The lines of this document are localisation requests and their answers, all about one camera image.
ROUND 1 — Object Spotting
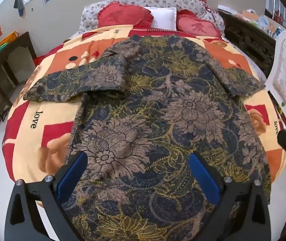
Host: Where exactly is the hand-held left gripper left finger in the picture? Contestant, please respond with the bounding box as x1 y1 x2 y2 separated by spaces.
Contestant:
4 151 88 241

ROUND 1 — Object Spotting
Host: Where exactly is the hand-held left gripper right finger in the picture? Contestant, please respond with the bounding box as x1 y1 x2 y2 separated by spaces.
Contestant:
189 152 272 241

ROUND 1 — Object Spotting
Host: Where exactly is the dark floral print shirt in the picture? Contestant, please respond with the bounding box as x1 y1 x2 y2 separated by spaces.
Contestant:
23 34 271 241

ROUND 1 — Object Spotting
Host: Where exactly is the dark carved wooden headboard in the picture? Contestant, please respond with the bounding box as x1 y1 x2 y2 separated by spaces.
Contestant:
218 10 277 78

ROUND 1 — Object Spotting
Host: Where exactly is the red and orange printed blanket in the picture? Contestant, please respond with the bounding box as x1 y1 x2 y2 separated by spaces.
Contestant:
4 25 286 241

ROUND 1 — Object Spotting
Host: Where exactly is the orange box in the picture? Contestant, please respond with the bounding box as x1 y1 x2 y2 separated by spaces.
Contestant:
242 9 259 20

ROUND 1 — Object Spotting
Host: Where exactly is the dark wooden cabinet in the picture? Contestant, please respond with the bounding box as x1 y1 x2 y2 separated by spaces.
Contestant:
0 31 37 121

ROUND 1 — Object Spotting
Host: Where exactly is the red heart pillow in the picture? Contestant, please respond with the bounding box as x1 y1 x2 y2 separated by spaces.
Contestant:
175 9 222 39
98 1 155 29

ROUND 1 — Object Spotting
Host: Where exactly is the orange bag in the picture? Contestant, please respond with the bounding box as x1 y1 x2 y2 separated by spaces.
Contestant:
0 31 19 47

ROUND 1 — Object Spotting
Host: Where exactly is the white pillow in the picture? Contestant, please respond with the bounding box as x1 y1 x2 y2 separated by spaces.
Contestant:
145 7 178 31

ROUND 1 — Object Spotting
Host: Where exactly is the dark hanging cloth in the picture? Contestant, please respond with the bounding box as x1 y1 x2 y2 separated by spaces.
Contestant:
13 0 24 18

